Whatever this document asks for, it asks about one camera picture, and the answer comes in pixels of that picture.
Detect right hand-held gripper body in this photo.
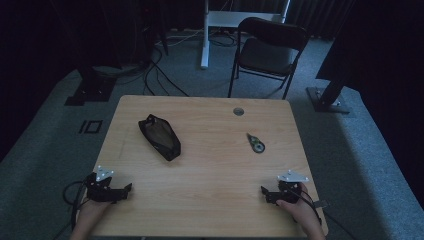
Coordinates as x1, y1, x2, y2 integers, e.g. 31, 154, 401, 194
270, 169, 310, 205

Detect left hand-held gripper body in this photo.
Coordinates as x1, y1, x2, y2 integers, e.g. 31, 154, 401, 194
84, 165, 126, 204

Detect person's left hand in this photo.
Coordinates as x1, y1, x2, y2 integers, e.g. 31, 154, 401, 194
77, 197, 112, 226

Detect person's right hand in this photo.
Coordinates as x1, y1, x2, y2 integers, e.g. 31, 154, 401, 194
275, 182, 322, 228

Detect correction tape dispenser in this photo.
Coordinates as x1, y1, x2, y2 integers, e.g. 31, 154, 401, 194
246, 132, 267, 155

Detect black pencil case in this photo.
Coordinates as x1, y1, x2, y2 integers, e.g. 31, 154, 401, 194
137, 113, 182, 163

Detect black stand with flat base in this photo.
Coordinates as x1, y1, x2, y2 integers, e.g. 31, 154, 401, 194
63, 64, 118, 107

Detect black stand with bolted base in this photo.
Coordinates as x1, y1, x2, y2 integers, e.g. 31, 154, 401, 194
305, 0, 358, 115

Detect black folding chair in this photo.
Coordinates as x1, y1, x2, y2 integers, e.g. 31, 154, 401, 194
227, 16, 311, 101

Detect dark curtain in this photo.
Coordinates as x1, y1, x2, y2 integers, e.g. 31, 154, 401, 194
286, 0, 354, 41

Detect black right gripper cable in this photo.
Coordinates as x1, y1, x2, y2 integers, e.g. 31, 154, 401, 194
292, 188, 324, 225

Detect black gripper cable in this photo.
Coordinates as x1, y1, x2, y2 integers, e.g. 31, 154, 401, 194
62, 179, 92, 232
292, 188, 324, 225

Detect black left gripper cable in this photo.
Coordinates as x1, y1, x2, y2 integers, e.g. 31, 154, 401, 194
62, 179, 92, 232

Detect black floor cables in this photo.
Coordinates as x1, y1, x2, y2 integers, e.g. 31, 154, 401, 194
142, 45, 191, 98

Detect white floor cable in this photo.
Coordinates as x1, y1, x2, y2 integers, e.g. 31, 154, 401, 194
155, 29, 205, 48

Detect white desk frame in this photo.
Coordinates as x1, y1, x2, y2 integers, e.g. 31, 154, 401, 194
200, 0, 292, 70

